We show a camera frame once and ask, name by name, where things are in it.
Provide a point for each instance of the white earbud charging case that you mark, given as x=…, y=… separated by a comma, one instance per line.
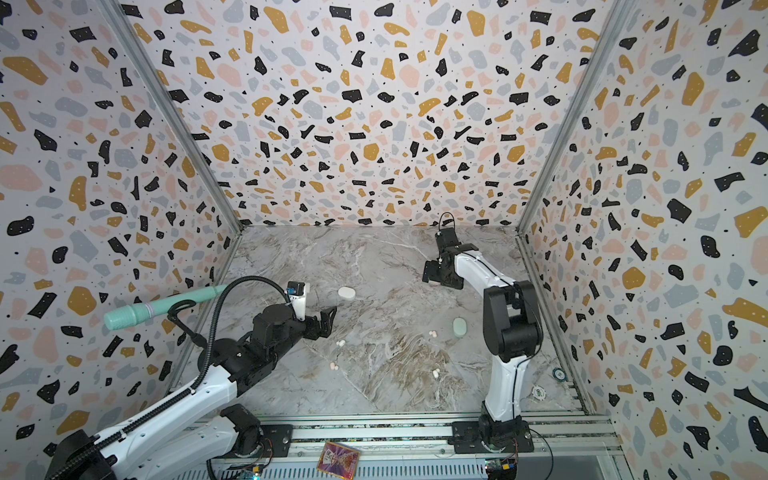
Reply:
x=346, y=293

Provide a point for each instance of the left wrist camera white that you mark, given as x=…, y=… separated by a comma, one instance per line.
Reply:
x=297, y=293

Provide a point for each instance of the green poker chip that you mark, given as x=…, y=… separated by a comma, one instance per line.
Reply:
x=559, y=375

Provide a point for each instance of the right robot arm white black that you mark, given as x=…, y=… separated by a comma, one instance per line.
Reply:
x=512, y=333

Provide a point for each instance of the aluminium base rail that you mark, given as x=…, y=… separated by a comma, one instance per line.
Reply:
x=561, y=445

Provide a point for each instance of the mint green earbud charging case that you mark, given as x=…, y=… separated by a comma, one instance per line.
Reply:
x=459, y=327

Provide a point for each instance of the mint green microphone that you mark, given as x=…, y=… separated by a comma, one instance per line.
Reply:
x=135, y=314

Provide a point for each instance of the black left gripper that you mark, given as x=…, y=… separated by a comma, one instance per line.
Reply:
x=316, y=329

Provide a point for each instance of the white poker chip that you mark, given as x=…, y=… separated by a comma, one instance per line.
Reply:
x=538, y=393

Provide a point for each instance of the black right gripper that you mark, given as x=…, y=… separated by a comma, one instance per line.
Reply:
x=437, y=270

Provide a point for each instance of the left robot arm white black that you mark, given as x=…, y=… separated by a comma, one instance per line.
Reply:
x=201, y=420

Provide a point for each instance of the colourful card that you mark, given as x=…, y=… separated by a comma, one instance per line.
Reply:
x=338, y=460

